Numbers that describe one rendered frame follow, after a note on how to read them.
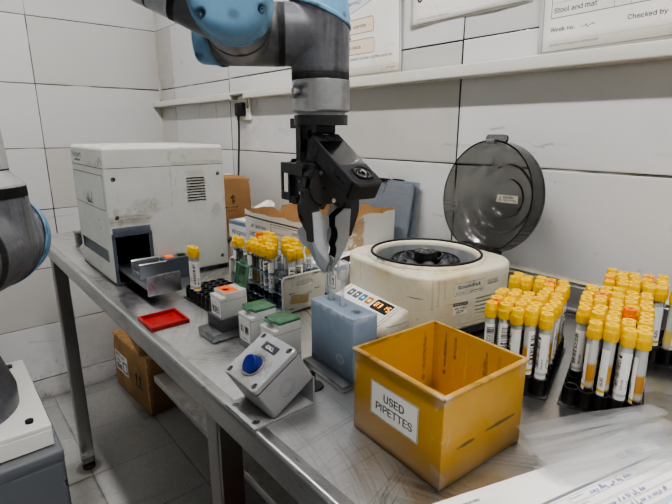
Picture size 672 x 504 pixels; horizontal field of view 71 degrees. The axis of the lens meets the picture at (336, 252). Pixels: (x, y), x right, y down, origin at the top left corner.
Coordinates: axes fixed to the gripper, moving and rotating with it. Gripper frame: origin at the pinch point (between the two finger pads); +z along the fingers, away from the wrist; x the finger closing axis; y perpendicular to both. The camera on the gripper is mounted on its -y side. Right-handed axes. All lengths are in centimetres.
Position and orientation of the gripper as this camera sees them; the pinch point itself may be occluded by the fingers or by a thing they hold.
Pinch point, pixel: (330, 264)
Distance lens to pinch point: 66.2
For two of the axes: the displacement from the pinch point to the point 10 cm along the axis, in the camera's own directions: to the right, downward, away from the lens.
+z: 0.0, 9.7, 2.5
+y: -5.7, -2.0, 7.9
